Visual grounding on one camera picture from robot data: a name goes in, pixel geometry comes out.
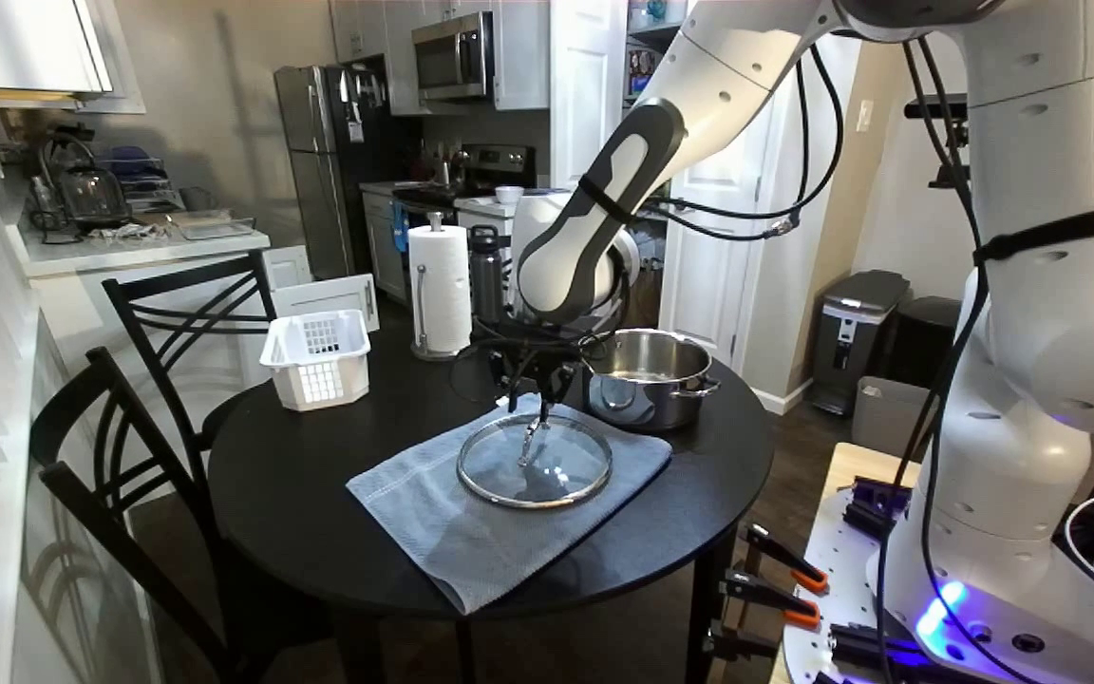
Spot stainless steel pot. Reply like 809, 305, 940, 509
580, 324, 721, 435

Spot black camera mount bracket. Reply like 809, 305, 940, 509
900, 91, 974, 194

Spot white kitchen counter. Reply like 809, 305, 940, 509
6, 205, 275, 283

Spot blue cloth towel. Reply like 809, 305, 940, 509
342, 389, 676, 620

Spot black clamp orange handles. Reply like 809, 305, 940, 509
698, 623, 783, 666
719, 570, 827, 636
738, 519, 831, 601

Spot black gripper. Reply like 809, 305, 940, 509
479, 305, 628, 430

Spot white plastic basket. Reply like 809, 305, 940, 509
253, 305, 376, 418

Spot grey step trash can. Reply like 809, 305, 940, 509
807, 266, 916, 420

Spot round black table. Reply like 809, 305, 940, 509
205, 309, 780, 684

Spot white framed board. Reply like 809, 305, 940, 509
269, 268, 384, 335

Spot kitchen stove range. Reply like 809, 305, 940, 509
389, 142, 541, 315

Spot stainless steel refrigerator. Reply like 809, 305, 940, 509
269, 54, 389, 280

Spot white upper cabinet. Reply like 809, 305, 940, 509
0, 0, 118, 93

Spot glass pot lid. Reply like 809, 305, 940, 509
452, 408, 617, 511

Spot dark grey water bottle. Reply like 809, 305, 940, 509
467, 220, 508, 330

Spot grey storage bin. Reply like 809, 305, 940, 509
847, 371, 946, 465

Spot black box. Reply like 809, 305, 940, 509
886, 292, 974, 391

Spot white panel door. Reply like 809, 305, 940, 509
548, 0, 640, 194
655, 186, 780, 376

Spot white paper towel roll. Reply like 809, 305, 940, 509
408, 220, 479, 358

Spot metal paper towel holder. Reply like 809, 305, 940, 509
408, 205, 479, 363

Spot steel microwave oven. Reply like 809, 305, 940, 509
409, 6, 499, 105

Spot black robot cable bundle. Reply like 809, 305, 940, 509
646, 38, 995, 268

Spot robot mounting table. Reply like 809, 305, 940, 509
767, 435, 1094, 684

